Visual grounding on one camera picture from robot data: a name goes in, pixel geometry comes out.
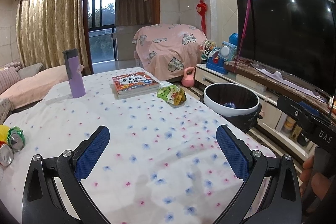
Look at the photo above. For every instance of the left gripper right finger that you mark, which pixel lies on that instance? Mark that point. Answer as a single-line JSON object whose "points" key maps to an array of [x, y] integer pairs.
{"points": [[270, 190]]}

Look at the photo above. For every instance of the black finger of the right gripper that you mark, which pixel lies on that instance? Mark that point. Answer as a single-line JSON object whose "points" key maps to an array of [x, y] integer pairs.
{"points": [[299, 111]]}

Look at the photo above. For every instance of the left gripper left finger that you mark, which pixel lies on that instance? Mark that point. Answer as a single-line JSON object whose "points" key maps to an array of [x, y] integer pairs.
{"points": [[53, 192]]}

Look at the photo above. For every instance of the blue plastic snack bag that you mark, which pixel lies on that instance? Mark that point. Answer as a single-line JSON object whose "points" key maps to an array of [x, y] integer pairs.
{"points": [[230, 105]]}

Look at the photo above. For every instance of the black trash bin white rim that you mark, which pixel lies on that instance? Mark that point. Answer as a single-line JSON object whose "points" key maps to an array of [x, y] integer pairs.
{"points": [[237, 104]]}

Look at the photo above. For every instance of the person's right hand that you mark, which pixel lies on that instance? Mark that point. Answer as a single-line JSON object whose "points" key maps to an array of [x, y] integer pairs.
{"points": [[319, 183]]}

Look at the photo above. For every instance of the white TV cabinet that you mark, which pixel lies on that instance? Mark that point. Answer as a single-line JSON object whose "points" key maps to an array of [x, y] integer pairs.
{"points": [[275, 127]]}

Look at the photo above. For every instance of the crushed silver can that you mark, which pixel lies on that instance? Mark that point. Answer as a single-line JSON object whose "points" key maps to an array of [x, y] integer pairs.
{"points": [[6, 155]]}

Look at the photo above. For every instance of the crushed green can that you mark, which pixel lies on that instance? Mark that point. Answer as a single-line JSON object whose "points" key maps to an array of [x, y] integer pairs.
{"points": [[16, 139]]}

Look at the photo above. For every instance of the black television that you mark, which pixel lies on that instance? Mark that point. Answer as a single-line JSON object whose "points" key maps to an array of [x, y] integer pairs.
{"points": [[295, 36]]}

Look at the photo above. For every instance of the blue spiky ball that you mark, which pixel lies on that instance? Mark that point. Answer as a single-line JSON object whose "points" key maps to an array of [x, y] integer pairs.
{"points": [[233, 39]]}

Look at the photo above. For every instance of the blue toy machine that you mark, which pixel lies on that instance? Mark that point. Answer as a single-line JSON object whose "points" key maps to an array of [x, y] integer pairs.
{"points": [[219, 55]]}

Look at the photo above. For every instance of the colourful ferris wheel toy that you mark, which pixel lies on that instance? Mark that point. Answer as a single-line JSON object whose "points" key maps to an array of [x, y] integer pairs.
{"points": [[206, 47]]}

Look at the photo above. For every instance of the pink kettlebell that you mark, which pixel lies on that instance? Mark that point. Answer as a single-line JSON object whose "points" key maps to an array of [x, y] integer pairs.
{"points": [[188, 79]]}

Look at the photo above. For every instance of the pink sofa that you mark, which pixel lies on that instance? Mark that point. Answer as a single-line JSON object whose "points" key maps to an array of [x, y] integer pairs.
{"points": [[23, 87]]}

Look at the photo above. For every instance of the white floral tablecloth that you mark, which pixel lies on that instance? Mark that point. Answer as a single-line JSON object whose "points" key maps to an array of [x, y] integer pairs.
{"points": [[162, 164]]}

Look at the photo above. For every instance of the green gold snack pouch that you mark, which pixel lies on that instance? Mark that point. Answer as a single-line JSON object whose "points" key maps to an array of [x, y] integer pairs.
{"points": [[171, 94]]}

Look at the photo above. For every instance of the colourful children's book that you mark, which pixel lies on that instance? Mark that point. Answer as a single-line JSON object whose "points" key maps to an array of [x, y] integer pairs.
{"points": [[134, 84]]}

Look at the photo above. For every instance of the purple thermos bottle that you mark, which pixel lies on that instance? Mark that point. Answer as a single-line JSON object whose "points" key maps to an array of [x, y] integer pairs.
{"points": [[73, 69]]}

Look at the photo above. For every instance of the pink heart-pattern furniture cover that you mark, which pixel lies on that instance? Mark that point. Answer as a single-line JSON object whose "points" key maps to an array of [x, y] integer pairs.
{"points": [[166, 50]]}

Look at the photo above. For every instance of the gold patterned curtain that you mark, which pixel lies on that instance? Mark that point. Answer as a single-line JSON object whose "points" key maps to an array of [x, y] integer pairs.
{"points": [[47, 28]]}

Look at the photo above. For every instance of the balcony glass door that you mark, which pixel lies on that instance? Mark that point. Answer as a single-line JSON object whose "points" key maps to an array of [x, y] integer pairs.
{"points": [[101, 28]]}

